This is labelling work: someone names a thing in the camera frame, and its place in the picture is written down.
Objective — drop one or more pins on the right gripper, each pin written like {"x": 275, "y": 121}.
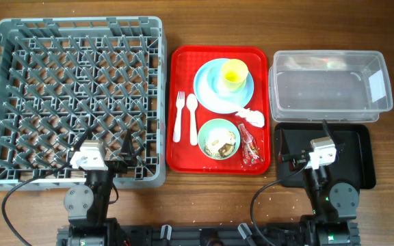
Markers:
{"x": 287, "y": 157}

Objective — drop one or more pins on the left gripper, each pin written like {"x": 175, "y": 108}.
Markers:
{"x": 128, "y": 153}

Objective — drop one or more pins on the white plastic fork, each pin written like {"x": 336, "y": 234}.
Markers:
{"x": 180, "y": 103}

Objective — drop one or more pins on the yellow plastic cup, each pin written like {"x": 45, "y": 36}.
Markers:
{"x": 234, "y": 73}

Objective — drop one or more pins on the white plastic spoon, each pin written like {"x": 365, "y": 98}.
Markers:
{"x": 192, "y": 104}

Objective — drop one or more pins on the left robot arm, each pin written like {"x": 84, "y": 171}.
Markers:
{"x": 87, "y": 204}

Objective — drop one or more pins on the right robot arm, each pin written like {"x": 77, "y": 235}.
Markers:
{"x": 334, "y": 202}

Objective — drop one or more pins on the grey dishwasher rack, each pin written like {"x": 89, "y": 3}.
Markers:
{"x": 63, "y": 77}

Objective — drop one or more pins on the black tray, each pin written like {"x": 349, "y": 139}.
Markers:
{"x": 355, "y": 159}

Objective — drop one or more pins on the crumpled white tissue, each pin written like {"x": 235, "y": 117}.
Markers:
{"x": 255, "y": 118}

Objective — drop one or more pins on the red snack wrapper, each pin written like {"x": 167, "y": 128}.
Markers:
{"x": 249, "y": 150}

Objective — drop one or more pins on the clear plastic bin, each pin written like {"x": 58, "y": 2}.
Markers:
{"x": 331, "y": 85}

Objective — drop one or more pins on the green bowl with food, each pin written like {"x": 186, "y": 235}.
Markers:
{"x": 219, "y": 139}

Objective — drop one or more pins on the red plastic tray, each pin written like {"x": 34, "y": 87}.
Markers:
{"x": 185, "y": 62}

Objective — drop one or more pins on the light blue bowl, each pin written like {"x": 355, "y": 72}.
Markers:
{"x": 216, "y": 83}

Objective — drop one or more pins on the light blue plate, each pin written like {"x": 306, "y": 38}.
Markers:
{"x": 217, "y": 104}

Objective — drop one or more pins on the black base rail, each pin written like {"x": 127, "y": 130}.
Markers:
{"x": 278, "y": 233}

